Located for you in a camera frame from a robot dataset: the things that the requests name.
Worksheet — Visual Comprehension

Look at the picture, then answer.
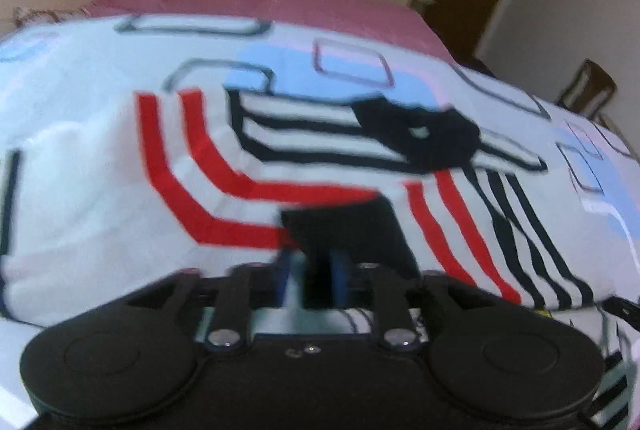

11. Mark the striped knit sweater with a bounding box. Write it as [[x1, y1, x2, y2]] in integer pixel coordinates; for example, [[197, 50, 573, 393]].
[[1, 86, 615, 326]]

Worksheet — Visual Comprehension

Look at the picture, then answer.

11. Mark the white patterned duvet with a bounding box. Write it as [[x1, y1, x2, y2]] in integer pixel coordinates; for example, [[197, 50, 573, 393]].
[[1, 15, 639, 429]]

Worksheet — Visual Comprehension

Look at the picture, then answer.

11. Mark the wooden chair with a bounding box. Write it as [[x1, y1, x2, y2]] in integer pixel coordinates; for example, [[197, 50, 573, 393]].
[[555, 60, 617, 120]]

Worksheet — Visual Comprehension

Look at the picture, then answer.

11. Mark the flat patterned pillow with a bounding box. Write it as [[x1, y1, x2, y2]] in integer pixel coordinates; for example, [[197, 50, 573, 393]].
[[13, 8, 90, 28]]

